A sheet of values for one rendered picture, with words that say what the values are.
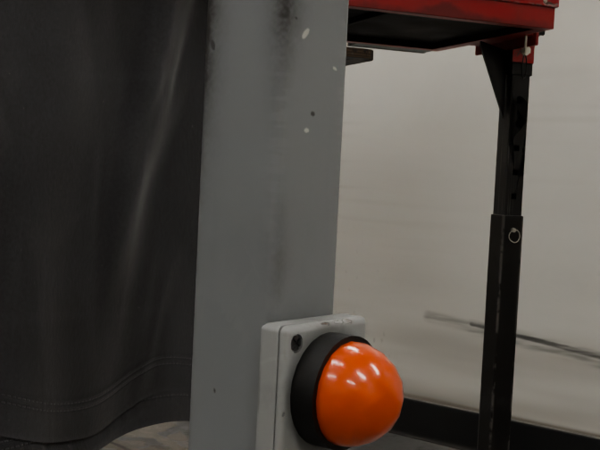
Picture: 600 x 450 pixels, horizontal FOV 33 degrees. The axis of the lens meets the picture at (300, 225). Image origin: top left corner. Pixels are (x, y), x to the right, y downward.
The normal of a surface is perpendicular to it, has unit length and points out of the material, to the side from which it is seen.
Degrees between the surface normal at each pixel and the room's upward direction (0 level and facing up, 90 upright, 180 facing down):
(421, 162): 90
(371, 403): 81
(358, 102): 90
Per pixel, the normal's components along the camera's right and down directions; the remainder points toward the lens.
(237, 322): -0.63, 0.01
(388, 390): 0.66, -0.10
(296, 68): 0.78, 0.07
